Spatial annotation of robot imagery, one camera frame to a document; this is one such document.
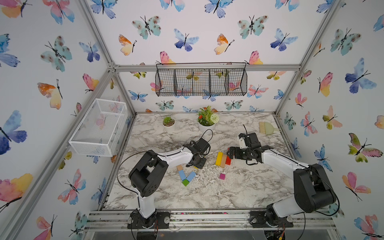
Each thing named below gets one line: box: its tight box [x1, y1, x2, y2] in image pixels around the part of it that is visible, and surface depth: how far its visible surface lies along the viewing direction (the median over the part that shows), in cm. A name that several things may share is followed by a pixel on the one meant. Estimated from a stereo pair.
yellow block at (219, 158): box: [215, 151, 224, 166], surface depth 97 cm
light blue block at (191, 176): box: [186, 171, 197, 182], surface depth 90 cm
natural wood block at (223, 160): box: [220, 154, 228, 168], surface depth 95 cm
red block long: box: [225, 155, 232, 166], surface depth 95 cm
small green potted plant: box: [161, 116, 176, 128], surface depth 106 cm
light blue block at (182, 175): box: [178, 169, 187, 181], surface depth 90 cm
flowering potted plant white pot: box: [196, 105, 220, 134], surface depth 100 cm
